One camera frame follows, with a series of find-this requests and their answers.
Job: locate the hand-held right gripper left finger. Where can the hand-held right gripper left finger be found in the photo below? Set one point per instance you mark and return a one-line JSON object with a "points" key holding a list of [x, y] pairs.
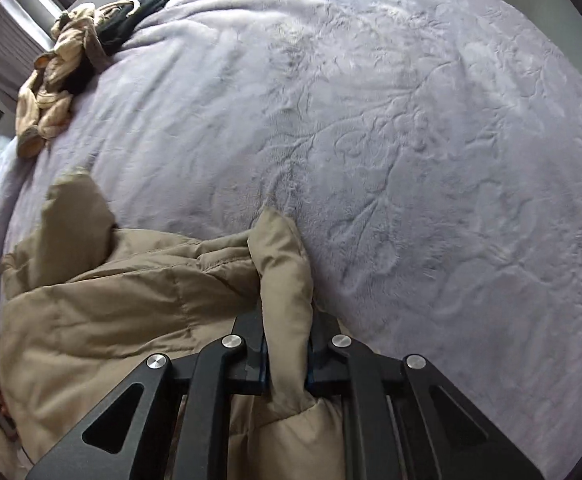
{"points": [[241, 355]]}

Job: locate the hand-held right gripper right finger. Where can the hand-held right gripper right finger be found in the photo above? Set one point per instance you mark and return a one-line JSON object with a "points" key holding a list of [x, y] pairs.
{"points": [[328, 365]]}

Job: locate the khaki puffer jacket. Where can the khaki puffer jacket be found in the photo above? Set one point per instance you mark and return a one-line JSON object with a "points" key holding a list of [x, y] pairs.
{"points": [[121, 300]]}

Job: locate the purple bed blanket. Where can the purple bed blanket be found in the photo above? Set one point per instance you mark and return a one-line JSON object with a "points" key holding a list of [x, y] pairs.
{"points": [[371, 135]]}

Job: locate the cream striped garment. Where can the cream striped garment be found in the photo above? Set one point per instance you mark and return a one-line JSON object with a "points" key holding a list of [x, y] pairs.
{"points": [[46, 105]]}

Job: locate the grey pleated curtain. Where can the grey pleated curtain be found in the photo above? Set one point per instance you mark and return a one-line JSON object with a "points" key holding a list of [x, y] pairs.
{"points": [[6, 45]]}

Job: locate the black garment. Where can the black garment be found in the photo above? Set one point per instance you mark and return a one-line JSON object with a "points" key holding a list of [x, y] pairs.
{"points": [[121, 25]]}

